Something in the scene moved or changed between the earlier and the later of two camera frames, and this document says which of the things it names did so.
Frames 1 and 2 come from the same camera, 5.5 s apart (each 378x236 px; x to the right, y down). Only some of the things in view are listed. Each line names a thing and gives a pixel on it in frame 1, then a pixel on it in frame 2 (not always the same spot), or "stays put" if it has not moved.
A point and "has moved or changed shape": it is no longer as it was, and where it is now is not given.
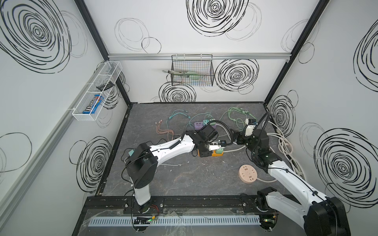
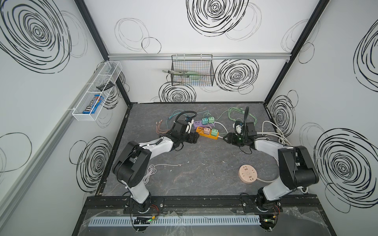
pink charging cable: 160,132 stays put
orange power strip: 213,154 has moved or changed shape
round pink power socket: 247,173 stays put
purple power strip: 199,125 stays put
